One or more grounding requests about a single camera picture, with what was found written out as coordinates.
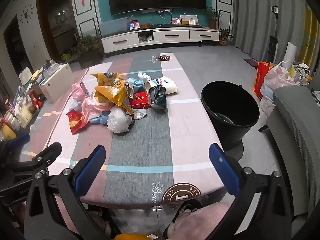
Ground red cardboard box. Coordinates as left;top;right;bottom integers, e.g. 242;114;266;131
130;92;152;110

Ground black plastic bucket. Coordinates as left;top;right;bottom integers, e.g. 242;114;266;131
201;81;260;152

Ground yellow patterned curtain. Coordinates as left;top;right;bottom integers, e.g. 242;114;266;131
297;2;319;75

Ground grey sofa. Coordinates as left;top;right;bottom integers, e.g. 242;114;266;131
259;80;320;240

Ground dark plastic bag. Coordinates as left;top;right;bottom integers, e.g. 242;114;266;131
147;85;167;110

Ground white storage box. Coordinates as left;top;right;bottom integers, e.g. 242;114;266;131
39;63;75;103

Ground pile of clothes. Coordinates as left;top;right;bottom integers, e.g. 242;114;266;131
290;62;313;85

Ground tall potted plant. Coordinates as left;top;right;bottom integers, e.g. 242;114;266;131
206;6;223;30

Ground white desk calendar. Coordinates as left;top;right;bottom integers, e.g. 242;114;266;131
180;15;198;25

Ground small potted plant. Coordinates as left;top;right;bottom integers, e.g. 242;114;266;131
219;28;234;47

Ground white pink plastic bag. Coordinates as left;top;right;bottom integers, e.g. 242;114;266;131
260;61;298;103

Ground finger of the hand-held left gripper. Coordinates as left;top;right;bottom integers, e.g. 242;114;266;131
2;133;31;155
7;142;62;181

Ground white striped paper cup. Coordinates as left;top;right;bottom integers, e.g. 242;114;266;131
145;76;178;97

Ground white TV cabinet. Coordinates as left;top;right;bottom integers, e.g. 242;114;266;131
100;25;220;54

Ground clear grey tank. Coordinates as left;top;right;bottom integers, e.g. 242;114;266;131
98;17;130;37

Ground white upright panel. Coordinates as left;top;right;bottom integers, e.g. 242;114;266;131
284;42;297;64

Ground blue face mask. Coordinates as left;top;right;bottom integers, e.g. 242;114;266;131
124;77;144;90

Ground white cardboard box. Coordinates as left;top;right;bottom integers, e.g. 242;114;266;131
259;96;275;117

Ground clutter of jars and bottles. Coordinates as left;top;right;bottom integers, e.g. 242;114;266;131
0;75;45;140

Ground pink pajama pants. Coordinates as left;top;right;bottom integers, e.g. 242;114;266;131
164;201;235;240

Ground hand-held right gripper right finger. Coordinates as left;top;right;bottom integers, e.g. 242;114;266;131
209;143;293;240

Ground leafy plant on dark stand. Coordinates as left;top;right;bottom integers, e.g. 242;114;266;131
75;34;104;67

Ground grey curtain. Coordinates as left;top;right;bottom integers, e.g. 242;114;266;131
231;0;308;63

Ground red snack packet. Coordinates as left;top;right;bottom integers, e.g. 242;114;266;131
66;110;87;135

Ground orange shopping bag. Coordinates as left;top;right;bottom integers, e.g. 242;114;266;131
253;61;275;99

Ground upright vacuum cleaner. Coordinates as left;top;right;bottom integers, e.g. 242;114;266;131
266;5;279;63

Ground dark wooden display cabinet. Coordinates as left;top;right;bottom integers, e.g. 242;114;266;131
36;0;77;60

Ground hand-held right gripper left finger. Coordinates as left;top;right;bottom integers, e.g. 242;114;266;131
24;144;108;240

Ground black wall clock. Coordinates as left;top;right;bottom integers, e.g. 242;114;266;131
19;4;34;25

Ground yellow snack bag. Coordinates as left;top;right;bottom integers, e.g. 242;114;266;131
90;72;134;115

